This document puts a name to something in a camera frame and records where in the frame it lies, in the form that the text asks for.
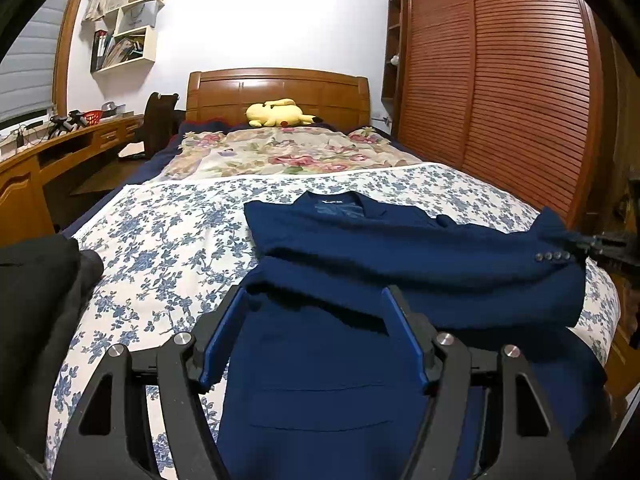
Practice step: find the navy blue suit jacket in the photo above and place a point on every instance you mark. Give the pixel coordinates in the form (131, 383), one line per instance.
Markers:
(350, 270)

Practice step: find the dark brown chair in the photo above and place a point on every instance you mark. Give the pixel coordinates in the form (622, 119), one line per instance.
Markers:
(157, 120)

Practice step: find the blue floral bed sheet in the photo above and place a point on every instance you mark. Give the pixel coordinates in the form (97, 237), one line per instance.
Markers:
(165, 240)

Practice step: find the black tools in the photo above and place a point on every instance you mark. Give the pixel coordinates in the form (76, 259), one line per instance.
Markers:
(62, 125)

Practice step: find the wooden open side shelf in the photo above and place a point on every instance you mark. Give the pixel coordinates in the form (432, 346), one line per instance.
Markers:
(392, 25)

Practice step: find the wooden desk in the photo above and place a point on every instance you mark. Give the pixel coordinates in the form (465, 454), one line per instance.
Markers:
(20, 190)

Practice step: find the white paper bag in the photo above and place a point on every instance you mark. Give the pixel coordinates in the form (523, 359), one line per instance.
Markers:
(137, 14)

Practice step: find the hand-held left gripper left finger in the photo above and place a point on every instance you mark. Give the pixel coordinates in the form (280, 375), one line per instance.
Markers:
(220, 345)

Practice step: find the wooden window frame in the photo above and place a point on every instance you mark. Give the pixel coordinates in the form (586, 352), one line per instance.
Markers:
(67, 35)

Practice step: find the red basket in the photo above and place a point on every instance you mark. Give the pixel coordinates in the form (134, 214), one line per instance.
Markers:
(91, 117)

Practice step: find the wooden headboard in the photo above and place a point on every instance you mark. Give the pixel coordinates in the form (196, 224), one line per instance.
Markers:
(225, 95)

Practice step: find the grey window blind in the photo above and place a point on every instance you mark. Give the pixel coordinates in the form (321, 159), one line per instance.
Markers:
(30, 60)

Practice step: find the white wall shelf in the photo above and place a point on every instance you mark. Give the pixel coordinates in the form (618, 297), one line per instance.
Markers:
(145, 57)

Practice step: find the row of books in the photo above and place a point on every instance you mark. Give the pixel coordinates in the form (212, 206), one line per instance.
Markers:
(117, 50)

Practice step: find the black cloth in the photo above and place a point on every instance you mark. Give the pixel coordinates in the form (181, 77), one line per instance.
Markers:
(35, 310)

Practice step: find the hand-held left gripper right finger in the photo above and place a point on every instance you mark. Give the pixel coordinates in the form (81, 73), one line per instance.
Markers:
(407, 340)

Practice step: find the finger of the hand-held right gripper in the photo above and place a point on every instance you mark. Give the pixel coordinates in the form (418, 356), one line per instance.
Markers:
(607, 250)

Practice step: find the yellow plush toy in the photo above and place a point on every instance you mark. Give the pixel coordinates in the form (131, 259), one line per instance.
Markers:
(272, 112)

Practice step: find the wooden louvered wardrobe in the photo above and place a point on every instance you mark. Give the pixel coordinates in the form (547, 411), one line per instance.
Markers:
(500, 85)

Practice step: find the pink floral quilt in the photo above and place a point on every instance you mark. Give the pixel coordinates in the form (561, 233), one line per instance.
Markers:
(280, 155)

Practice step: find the grey box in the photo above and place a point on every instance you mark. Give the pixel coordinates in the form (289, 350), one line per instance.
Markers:
(112, 109)

